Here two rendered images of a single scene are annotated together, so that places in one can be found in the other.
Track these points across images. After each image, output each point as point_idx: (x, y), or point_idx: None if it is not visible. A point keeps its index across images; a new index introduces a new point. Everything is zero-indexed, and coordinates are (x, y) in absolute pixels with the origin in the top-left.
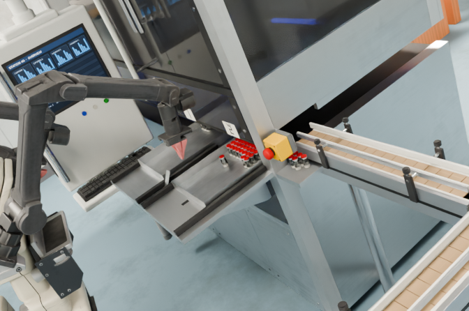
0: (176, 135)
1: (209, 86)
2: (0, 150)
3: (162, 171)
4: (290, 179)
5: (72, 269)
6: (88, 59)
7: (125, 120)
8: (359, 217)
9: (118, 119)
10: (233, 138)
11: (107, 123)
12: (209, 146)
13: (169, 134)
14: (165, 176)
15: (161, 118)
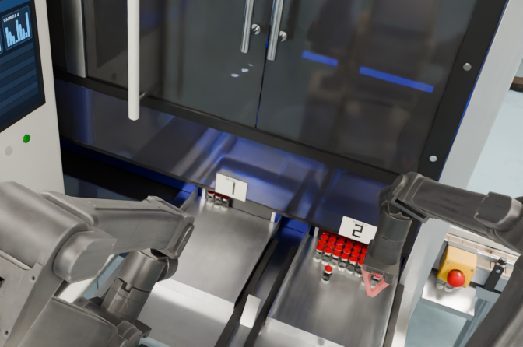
0: (398, 264)
1: (366, 169)
2: (104, 327)
3: (202, 288)
4: (454, 307)
5: None
6: (22, 56)
7: (41, 175)
8: (466, 338)
9: (33, 173)
10: (307, 232)
11: (17, 180)
12: (268, 243)
13: (389, 262)
14: (245, 305)
15: (390, 236)
